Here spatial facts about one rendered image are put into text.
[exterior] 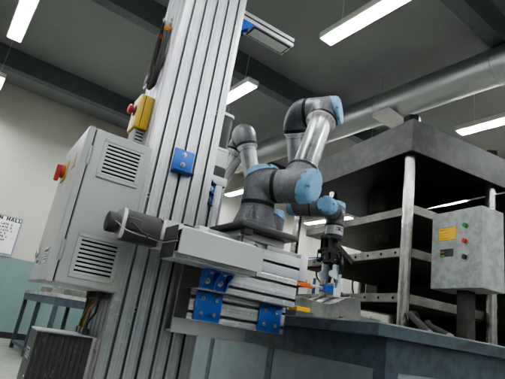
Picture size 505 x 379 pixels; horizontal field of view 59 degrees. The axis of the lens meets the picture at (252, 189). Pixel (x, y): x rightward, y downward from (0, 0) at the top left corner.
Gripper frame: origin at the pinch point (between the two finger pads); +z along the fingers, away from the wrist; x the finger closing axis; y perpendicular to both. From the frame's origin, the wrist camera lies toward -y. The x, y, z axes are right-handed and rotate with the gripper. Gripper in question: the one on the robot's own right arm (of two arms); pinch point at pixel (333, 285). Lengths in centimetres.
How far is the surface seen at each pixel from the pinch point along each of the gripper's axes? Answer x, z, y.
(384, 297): -43, -7, -67
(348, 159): -75, -97, -56
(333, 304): -10.0, 6.7, -8.3
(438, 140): -18, -98, -77
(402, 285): -23, -12, -60
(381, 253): -49, -32, -67
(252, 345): -32.8, 28.8, 16.3
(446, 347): 52, 19, -5
